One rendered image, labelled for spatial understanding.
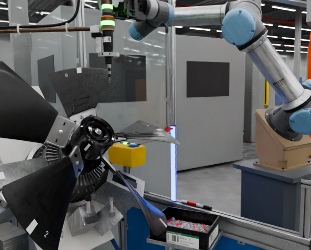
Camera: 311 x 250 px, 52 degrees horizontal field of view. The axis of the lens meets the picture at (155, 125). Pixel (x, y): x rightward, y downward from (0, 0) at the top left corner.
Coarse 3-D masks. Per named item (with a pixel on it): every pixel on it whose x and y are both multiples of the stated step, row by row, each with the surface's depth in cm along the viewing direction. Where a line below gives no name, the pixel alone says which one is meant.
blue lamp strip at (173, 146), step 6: (174, 126) 134; (174, 132) 134; (174, 144) 135; (174, 150) 135; (174, 156) 136; (174, 162) 136; (174, 168) 136; (174, 174) 137; (174, 180) 137; (174, 186) 137; (174, 192) 138; (174, 198) 138
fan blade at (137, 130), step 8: (128, 128) 123; (136, 128) 123; (144, 128) 123; (152, 128) 125; (120, 136) 110; (128, 136) 110; (136, 136) 111; (144, 136) 113; (152, 136) 116; (160, 136) 118; (168, 136) 122; (176, 144) 118
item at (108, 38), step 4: (104, 32) 103; (108, 32) 103; (112, 32) 104; (104, 36) 103; (108, 36) 103; (112, 36) 104; (104, 40) 104; (108, 40) 103; (112, 40) 104; (104, 44) 104; (108, 44) 103; (112, 44) 104; (104, 48) 104; (108, 48) 104; (112, 48) 105; (108, 60) 105
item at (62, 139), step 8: (56, 120) 96; (64, 120) 97; (56, 128) 97; (64, 128) 98; (72, 128) 99; (48, 136) 96; (56, 136) 97; (64, 136) 98; (56, 144) 98; (64, 144) 99
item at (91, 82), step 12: (60, 72) 120; (72, 72) 120; (84, 72) 120; (96, 72) 121; (60, 84) 117; (72, 84) 116; (84, 84) 115; (96, 84) 116; (60, 96) 114; (72, 96) 113; (84, 96) 111; (96, 96) 111; (72, 108) 109; (84, 108) 108
